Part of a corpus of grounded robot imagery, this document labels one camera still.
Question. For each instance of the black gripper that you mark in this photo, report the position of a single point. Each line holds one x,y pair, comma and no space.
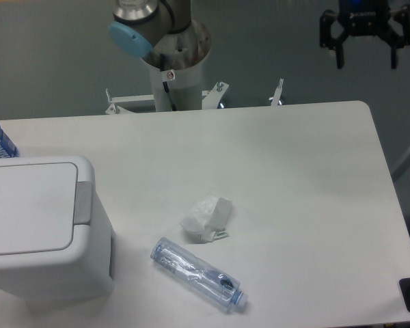
363,18

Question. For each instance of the white push-lid trash can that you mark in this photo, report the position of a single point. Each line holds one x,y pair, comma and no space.
56,240

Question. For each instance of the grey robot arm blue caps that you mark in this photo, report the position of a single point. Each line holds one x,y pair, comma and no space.
155,19

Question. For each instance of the crumpled white plastic wrapper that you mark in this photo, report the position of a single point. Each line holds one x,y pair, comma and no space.
207,219

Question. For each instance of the empty clear plastic bottle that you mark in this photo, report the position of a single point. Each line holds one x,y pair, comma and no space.
204,278

